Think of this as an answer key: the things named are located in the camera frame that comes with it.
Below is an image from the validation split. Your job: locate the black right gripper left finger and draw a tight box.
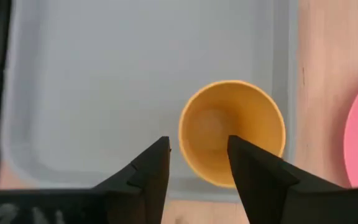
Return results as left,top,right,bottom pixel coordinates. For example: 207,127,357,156
91,135,172,224

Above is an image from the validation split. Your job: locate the yellow ribbed cup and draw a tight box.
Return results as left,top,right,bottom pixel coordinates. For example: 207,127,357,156
178,80,287,189

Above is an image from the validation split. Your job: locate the grey plastic tray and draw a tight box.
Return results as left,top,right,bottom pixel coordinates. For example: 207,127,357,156
0,0,300,203

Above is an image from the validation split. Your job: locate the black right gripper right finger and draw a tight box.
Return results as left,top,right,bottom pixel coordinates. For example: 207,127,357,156
227,134,347,224

